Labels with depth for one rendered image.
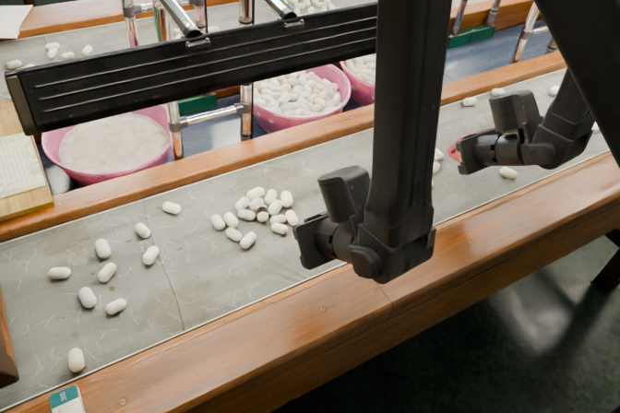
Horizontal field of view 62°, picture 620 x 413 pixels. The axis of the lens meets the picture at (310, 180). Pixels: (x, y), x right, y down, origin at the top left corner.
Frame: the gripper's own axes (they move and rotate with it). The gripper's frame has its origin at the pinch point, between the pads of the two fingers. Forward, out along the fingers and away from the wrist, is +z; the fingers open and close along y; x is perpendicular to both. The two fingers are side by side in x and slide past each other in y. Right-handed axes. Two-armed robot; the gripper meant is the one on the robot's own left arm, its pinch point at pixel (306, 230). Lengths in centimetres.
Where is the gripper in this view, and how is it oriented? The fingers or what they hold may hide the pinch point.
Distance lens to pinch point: 83.0
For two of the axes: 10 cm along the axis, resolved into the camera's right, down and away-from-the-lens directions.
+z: -4.1, -0.1, 9.1
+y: -8.7, 3.1, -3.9
